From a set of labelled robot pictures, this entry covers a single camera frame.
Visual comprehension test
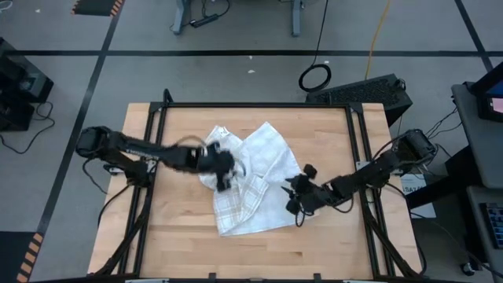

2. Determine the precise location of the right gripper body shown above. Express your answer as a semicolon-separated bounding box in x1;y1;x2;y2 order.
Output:
285;164;335;216

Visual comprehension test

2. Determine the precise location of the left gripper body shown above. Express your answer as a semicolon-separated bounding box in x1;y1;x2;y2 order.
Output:
195;141;229;193

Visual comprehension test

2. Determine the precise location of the white plaid towel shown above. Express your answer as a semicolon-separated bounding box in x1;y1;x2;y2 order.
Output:
198;120;315;237

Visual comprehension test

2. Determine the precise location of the white paper sheet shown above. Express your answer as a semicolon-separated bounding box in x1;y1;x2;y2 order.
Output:
400;174;438;219

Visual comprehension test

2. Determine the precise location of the black power strip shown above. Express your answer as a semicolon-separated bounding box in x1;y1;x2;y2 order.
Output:
189;13;220;28

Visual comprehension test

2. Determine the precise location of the grey table leg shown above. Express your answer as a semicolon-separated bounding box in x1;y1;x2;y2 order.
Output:
290;0;304;38
171;0;193;35

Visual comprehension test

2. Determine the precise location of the black desk base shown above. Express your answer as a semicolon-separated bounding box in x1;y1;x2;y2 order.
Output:
404;145;488;272

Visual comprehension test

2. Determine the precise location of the grey desk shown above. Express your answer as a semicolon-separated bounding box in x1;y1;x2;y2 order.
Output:
466;185;503;276
450;81;503;189

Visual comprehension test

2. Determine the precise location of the dark keypad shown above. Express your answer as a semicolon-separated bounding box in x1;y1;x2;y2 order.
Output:
482;202;503;250

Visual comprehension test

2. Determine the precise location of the black monitor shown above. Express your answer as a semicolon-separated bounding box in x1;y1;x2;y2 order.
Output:
470;61;503;123

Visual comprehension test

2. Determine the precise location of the hazard striped floor mat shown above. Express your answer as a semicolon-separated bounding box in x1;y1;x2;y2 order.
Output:
0;230;45;283
70;0;126;17

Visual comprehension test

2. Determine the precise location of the black equipment stack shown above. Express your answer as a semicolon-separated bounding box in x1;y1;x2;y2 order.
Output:
0;37;55;133

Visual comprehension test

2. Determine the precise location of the black aluminium table frame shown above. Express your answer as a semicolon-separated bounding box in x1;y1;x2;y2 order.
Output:
92;88;425;283

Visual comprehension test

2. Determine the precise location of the black hanging cable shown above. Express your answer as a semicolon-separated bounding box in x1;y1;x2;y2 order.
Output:
297;0;333;94

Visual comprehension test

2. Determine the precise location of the yellow hanging cable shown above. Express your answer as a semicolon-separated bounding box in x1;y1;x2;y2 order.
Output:
364;0;393;81

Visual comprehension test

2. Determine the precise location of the black floor cable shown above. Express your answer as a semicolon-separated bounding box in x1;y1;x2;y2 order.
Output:
0;101;56;155

